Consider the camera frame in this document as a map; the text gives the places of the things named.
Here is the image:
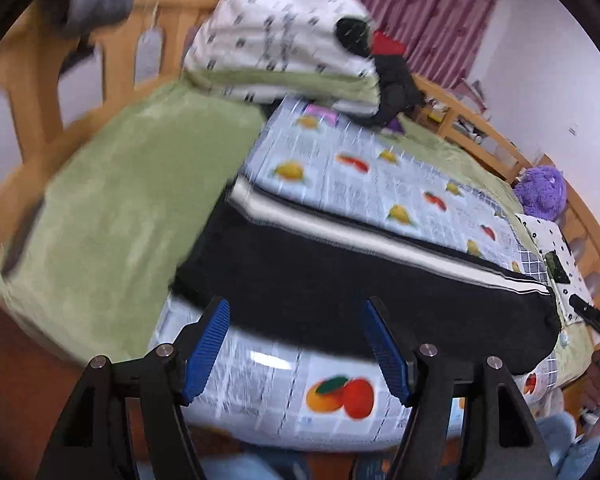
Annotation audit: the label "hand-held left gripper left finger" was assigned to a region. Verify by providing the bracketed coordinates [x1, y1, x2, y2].
[35, 296, 231, 480]

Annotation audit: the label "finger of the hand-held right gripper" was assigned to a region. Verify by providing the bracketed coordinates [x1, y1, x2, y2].
[569, 294, 600, 352]

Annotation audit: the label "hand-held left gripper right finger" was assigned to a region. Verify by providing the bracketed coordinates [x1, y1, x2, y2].
[361, 296, 556, 480]

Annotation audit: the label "black pants with white stripe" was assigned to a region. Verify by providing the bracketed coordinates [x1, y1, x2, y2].
[172, 177, 563, 376]

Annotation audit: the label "person's right hand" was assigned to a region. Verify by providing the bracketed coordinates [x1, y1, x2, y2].
[579, 347, 600, 413]

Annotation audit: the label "white dotted pillow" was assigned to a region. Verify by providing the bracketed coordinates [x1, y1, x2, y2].
[517, 212, 596, 326]

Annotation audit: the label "purple plush toy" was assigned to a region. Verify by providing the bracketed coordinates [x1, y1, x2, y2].
[514, 165, 568, 221]

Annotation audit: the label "fruit printed bed sheet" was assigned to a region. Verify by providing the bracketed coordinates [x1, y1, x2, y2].
[150, 97, 571, 453]

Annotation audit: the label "green fleece blanket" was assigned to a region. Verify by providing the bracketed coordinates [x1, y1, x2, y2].
[0, 80, 598, 391]

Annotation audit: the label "black jacket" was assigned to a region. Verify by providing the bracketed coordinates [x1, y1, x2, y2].
[365, 52, 428, 128]

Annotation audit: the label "folded white printed quilt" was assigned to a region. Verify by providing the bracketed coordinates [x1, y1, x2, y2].
[182, 0, 381, 111]

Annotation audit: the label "maroon striped curtain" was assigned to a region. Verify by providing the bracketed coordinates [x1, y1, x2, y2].
[247, 0, 503, 91]

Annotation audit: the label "wooden bed frame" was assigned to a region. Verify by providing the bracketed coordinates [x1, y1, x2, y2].
[0, 0, 600, 311]

